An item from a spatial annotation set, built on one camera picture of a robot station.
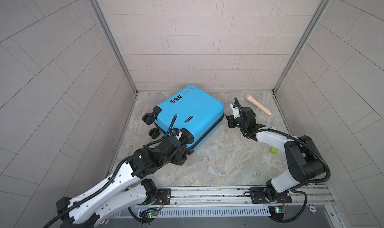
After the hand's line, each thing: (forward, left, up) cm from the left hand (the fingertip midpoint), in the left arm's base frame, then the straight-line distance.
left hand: (183, 150), depth 71 cm
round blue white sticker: (-22, -60, -14) cm, 65 cm away
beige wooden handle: (+44, -45, -13) cm, 64 cm away
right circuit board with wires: (-23, -44, -15) cm, 52 cm away
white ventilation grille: (-23, -14, -15) cm, 31 cm away
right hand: (+24, -24, -7) cm, 35 cm away
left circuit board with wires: (-24, +15, -12) cm, 31 cm away
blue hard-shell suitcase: (+21, -6, +4) cm, 23 cm away
